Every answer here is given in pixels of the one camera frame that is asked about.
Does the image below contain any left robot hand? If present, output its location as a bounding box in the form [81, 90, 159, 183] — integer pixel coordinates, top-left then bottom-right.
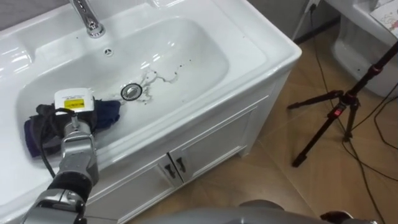
[35, 87, 98, 134]

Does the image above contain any dark blue cleaning cloth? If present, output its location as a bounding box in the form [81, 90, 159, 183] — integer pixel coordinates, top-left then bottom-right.
[24, 99, 122, 159]

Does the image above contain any chrome sink drain plug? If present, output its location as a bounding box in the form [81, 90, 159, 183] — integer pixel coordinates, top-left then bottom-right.
[120, 83, 143, 101]

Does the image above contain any chrome faucet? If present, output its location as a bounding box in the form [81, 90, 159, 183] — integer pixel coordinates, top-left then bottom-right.
[68, 0, 106, 39]

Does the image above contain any white sink vanity cabinet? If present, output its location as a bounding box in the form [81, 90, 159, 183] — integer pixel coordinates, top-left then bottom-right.
[0, 0, 303, 224]

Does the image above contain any white toilet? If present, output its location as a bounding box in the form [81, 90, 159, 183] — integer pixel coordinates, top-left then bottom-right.
[325, 0, 398, 99]

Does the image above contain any printed paper sheet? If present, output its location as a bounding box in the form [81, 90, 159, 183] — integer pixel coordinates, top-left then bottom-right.
[369, 0, 398, 39]

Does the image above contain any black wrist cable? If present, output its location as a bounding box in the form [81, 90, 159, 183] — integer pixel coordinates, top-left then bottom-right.
[39, 108, 76, 179]

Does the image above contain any white wall cable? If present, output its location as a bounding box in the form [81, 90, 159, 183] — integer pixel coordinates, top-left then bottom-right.
[291, 0, 321, 41]

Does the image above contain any black camera tripod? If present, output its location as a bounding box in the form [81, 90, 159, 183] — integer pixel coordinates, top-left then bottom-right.
[286, 42, 398, 168]

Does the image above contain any black floor cable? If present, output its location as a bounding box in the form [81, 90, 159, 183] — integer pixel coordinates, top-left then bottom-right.
[309, 2, 398, 224]

